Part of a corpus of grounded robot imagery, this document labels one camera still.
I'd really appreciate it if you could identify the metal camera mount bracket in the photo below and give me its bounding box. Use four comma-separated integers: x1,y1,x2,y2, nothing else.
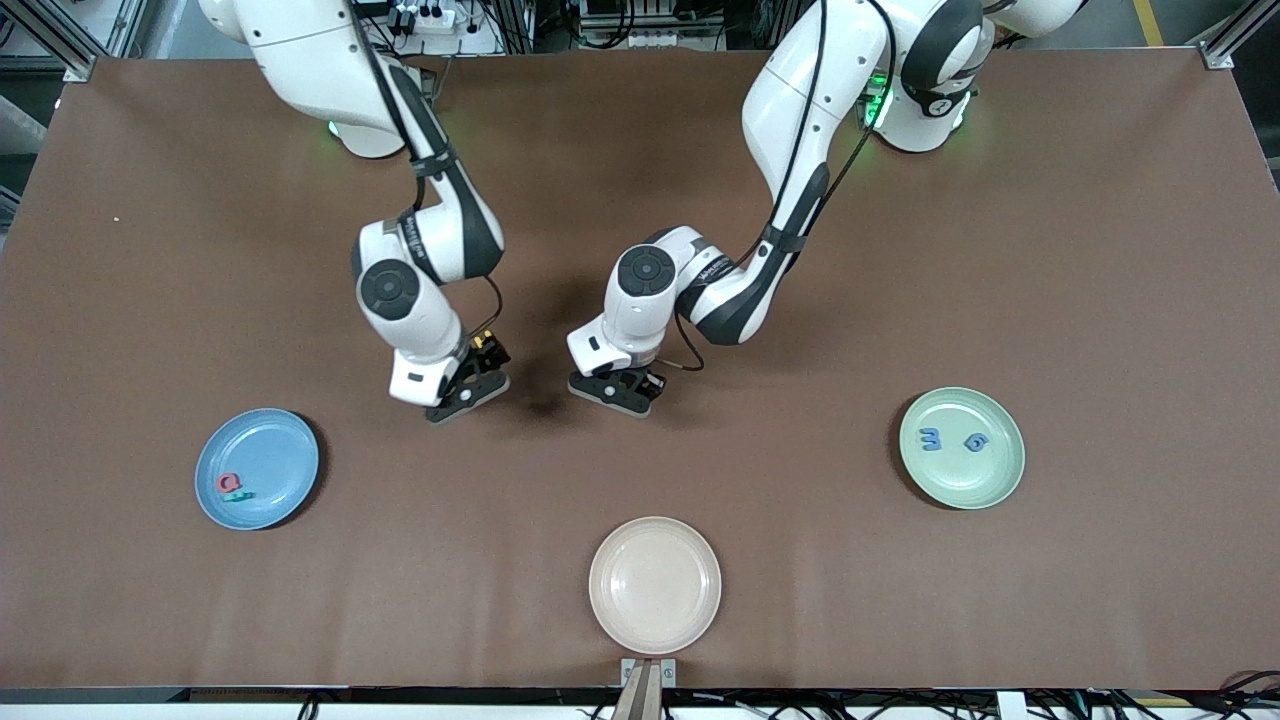
621,658,677,720

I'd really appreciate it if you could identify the white power strip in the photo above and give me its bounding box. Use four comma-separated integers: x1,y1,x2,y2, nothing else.
392,3,459,31

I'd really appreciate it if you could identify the background electronics rack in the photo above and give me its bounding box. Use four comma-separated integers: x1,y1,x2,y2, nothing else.
575,0,706,51

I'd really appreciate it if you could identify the beige plate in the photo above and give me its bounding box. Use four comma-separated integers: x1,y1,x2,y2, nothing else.
588,516,723,656

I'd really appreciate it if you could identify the green plate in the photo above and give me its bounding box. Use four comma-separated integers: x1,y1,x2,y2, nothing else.
898,387,1027,511

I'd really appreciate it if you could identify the aluminium frame profile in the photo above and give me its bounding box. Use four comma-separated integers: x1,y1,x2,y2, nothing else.
1198,0,1276,71
20,0,136,83

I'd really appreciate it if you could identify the blue plate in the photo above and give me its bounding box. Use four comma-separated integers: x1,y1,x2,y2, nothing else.
194,407,321,531

